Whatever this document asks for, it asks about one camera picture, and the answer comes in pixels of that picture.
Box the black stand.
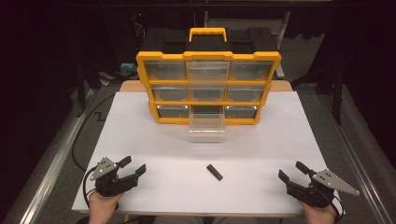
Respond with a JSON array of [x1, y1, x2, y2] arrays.
[[74, 58, 126, 119], [291, 61, 347, 126]]

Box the yellow black organizer cabinet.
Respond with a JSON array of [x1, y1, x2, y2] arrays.
[[135, 27, 283, 126]]

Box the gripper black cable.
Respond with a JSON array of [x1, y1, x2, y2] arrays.
[[329, 193, 346, 224], [81, 165, 99, 210]]

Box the aluminium floor rail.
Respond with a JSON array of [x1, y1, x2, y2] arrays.
[[317, 92, 396, 224], [1, 88, 98, 224]]

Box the person's left hand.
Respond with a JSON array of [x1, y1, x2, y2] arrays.
[[87, 189, 126, 224]]

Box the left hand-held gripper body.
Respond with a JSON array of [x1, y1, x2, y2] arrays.
[[90, 156, 140, 198]]

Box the small black block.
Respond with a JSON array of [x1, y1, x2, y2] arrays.
[[205, 163, 224, 182]]

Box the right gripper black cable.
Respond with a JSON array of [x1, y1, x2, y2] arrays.
[[329, 193, 346, 224]]

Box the clear plastic drawer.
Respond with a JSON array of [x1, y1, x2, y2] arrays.
[[188, 112, 226, 144]]

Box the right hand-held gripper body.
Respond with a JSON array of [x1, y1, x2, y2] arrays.
[[285, 168, 361, 209]]

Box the teal object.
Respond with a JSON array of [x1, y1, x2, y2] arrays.
[[120, 63, 138, 73]]

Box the person's right hand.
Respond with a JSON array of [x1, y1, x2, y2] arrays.
[[298, 200, 339, 224]]

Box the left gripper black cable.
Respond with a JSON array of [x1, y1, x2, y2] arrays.
[[81, 165, 99, 210]]

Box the grid of clear cabinet drawers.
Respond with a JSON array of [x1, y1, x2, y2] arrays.
[[143, 60, 276, 119]]

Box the black floor cable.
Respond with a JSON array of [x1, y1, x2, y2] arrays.
[[71, 92, 117, 173]]

